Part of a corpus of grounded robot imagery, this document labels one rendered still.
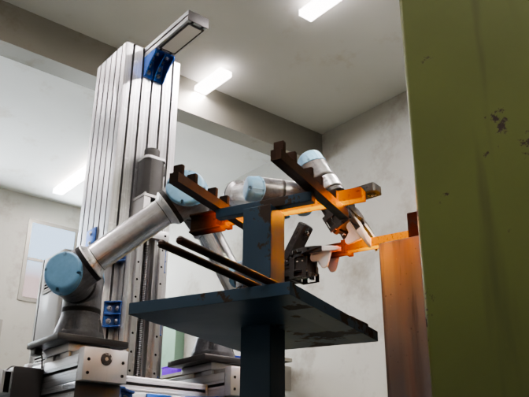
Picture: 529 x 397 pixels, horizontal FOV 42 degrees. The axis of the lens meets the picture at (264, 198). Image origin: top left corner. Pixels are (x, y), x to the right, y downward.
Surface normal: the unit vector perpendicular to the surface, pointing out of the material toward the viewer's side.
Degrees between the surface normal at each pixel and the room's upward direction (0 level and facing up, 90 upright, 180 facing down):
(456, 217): 90
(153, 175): 90
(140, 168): 90
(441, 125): 90
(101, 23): 180
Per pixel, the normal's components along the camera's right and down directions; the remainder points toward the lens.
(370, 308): -0.77, -0.25
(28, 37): 0.63, -0.29
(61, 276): -0.18, -0.31
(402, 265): -0.58, -0.32
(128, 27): 0.00, 0.92
